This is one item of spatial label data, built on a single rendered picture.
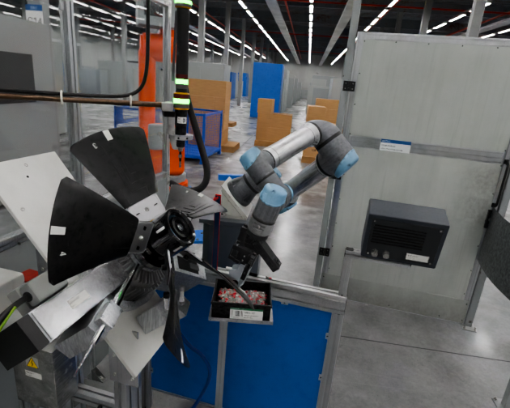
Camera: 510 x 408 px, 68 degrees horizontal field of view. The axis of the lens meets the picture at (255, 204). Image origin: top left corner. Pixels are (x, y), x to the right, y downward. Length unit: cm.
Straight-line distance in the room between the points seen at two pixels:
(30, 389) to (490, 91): 281
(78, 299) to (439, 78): 247
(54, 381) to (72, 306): 44
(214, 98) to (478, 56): 692
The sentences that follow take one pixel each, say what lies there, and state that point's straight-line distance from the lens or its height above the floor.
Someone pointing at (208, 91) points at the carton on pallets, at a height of 133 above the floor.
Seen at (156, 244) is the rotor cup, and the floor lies 119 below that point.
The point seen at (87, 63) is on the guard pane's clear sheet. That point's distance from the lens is 194.
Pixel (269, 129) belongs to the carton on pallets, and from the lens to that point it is 1030.
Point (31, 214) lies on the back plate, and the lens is 118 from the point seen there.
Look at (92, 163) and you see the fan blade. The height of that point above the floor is 137.
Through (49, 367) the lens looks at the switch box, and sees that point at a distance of 134.
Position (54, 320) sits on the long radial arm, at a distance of 94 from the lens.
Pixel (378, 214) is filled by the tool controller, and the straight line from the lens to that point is 136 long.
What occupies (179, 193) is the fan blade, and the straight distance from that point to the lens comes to 136.
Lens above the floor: 162
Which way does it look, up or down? 18 degrees down
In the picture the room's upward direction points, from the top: 5 degrees clockwise
